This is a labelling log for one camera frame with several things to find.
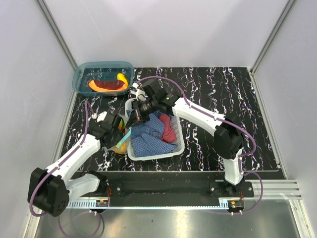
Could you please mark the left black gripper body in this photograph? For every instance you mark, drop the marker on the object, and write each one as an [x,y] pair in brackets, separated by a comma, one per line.
[117,136]

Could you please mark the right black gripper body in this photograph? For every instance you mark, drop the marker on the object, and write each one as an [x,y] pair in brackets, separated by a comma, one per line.
[147,107]

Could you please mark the clear zip top bag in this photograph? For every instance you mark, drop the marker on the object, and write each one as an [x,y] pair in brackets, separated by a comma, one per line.
[126,132]

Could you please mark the fake yellow banana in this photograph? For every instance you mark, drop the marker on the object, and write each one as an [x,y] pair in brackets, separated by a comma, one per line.
[121,77]

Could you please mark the fake carrot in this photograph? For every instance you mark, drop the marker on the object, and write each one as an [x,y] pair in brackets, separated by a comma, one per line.
[107,86]

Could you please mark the fake yellow lemon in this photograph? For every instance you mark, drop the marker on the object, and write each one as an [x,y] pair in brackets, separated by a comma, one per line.
[122,149]

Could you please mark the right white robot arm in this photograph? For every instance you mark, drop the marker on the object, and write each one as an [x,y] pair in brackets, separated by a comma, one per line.
[228,137]

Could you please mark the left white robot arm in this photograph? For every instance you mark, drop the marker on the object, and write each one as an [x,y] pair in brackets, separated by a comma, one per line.
[65,167]

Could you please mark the blue checkered shirt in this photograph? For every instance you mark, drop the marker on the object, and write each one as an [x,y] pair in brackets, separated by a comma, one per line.
[146,138]

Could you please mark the red cloth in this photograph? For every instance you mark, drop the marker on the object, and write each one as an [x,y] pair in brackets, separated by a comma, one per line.
[168,135]

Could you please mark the white plastic basket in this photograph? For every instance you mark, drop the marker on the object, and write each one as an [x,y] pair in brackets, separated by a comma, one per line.
[175,123]

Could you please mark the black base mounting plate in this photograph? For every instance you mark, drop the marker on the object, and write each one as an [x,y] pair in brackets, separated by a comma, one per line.
[168,194]

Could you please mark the blue transparent plastic tub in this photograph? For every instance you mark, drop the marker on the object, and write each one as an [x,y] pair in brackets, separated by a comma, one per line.
[102,71]

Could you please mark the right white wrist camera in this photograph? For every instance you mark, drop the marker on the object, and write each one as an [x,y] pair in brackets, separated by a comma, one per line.
[138,92]

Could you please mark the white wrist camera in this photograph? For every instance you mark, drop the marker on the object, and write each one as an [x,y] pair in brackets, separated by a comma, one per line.
[99,117]
[138,92]

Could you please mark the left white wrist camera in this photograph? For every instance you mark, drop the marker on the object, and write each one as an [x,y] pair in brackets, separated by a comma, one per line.
[99,117]

